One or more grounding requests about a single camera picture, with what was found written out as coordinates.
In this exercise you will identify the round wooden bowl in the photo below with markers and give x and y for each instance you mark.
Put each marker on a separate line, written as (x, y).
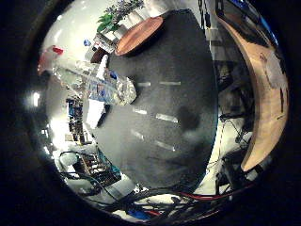
(138, 36)

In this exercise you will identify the wooden desk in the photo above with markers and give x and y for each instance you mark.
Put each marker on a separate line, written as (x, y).
(268, 103)

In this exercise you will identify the green potted plant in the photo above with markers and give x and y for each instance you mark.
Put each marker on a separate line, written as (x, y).
(109, 20)

